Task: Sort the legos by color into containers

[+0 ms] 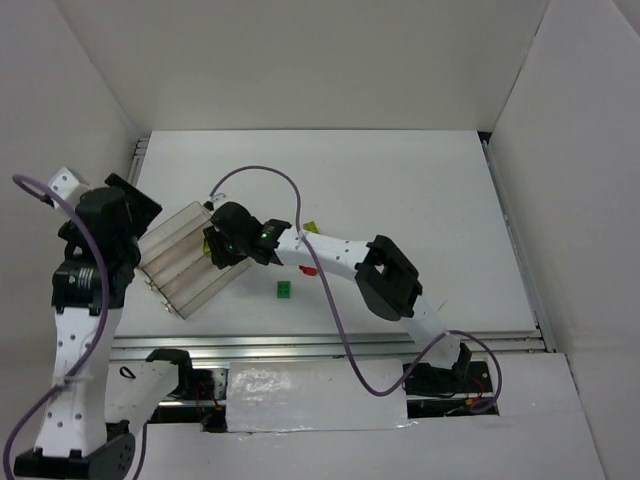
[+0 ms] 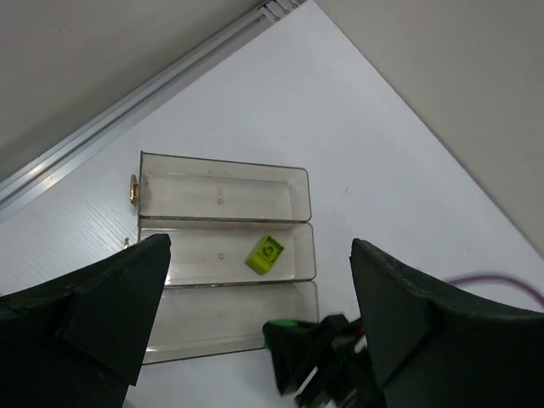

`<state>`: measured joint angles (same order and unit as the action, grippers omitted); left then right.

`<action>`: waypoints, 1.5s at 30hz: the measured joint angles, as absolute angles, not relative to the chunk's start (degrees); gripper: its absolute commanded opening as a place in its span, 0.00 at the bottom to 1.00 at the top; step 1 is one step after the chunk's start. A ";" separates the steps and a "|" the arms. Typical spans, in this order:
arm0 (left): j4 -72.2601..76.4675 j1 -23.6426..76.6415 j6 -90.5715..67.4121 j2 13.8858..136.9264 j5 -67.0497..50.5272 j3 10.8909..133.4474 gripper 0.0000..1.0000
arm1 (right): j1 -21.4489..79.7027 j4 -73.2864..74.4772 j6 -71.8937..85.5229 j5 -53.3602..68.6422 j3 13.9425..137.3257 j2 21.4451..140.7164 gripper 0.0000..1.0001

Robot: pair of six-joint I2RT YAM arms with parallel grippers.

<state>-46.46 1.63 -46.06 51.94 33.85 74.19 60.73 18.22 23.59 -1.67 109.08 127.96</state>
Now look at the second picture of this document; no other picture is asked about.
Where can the aluminium rail frame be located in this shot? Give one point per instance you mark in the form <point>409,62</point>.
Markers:
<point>41,174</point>

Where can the clear bin near compartment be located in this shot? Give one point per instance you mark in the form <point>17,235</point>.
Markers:
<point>204,321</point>

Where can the green lego brick with print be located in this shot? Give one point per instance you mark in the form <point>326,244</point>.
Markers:
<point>284,334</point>

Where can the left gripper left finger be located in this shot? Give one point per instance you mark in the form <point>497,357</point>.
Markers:
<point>79,340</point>

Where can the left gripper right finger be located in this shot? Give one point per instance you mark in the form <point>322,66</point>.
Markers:
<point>434,345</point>

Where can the lime small lego brick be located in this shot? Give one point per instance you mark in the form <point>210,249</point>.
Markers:
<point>264,255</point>

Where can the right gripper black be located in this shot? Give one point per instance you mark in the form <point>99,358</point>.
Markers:
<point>343,374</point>

